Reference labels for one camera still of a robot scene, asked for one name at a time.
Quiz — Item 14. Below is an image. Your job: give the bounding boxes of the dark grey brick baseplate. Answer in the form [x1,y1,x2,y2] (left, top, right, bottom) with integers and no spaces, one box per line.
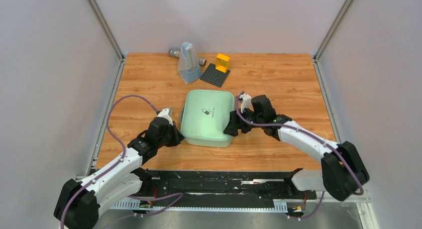
[200,63,230,88]

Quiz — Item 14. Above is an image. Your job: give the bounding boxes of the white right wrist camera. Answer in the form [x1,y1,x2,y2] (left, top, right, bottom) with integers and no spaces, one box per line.
[238,93,252,113]

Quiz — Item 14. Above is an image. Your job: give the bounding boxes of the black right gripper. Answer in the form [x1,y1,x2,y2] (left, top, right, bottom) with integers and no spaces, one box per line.
[223,106,263,137]

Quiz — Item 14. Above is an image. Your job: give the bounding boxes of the yellow toy window brick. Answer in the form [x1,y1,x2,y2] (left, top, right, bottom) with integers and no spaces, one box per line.
[215,53,230,73]

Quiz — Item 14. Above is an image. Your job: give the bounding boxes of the mint green medicine kit case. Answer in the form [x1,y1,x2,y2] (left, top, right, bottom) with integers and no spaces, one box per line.
[180,90,234,148]

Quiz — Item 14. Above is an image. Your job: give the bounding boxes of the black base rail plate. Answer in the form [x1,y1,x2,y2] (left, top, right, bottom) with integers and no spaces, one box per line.
[134,170,317,209]

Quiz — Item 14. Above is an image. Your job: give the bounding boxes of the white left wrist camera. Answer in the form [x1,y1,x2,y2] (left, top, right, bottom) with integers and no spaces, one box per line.
[157,108,174,125]

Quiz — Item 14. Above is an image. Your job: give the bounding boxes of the glitter silver microphone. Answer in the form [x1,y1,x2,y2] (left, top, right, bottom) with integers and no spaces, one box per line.
[168,48,207,66]

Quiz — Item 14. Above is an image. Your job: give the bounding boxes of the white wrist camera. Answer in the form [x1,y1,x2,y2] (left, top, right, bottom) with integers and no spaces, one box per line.
[238,93,252,113]
[157,108,174,125]

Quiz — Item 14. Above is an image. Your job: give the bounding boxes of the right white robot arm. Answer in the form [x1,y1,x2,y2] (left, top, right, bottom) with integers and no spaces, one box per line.
[223,92,370,201]

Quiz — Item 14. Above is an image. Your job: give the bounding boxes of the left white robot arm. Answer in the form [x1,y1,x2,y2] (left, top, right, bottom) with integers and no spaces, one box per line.
[53,116,184,229]

